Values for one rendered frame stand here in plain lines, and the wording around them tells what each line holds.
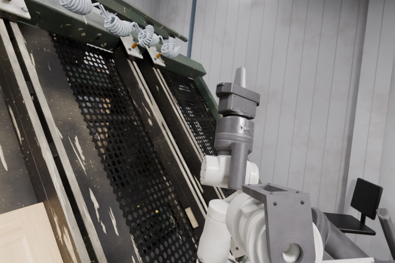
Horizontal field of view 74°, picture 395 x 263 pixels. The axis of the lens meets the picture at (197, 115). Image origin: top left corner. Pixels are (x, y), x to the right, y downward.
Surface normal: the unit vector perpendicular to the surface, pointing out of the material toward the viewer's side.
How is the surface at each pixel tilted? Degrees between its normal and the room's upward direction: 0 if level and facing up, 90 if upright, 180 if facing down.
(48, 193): 90
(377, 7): 90
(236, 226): 79
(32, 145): 90
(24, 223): 53
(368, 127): 90
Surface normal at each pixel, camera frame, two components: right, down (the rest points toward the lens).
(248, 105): 0.54, -0.14
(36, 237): 0.78, -0.51
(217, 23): -0.51, -0.04
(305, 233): 0.06, -0.16
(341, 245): 0.42, -0.50
